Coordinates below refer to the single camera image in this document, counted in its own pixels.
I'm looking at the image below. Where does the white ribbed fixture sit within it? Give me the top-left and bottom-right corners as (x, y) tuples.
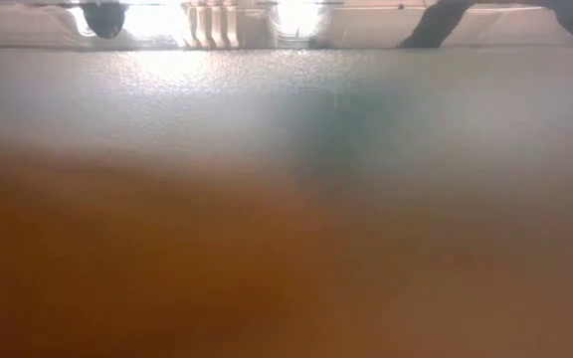
(181, 0), (242, 50)

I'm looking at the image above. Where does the translucent orange plastic box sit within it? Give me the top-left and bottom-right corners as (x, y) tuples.
(0, 45), (573, 358)

